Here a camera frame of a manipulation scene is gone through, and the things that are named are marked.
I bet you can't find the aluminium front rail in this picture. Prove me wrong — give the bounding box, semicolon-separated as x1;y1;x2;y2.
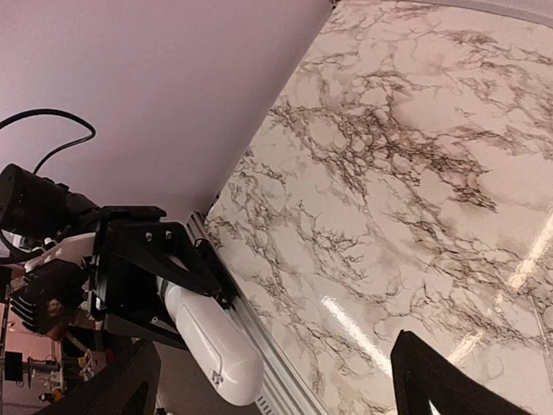
186;211;327;415

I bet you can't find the white remote control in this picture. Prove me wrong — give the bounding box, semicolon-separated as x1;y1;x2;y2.
157;278;264;406

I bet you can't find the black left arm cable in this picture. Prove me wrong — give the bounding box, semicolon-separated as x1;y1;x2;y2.
0;109;97;174

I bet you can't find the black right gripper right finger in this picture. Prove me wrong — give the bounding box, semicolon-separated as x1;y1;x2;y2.
391;330;527;415

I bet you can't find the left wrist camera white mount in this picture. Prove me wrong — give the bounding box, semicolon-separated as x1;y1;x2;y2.
10;233;96;335

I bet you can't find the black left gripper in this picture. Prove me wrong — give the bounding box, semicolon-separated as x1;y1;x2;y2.
90;206;236;349

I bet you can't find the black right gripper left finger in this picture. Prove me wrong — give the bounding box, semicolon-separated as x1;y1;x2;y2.
47;340;161;415

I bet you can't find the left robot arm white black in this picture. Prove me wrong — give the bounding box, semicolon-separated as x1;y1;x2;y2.
1;164;239;351

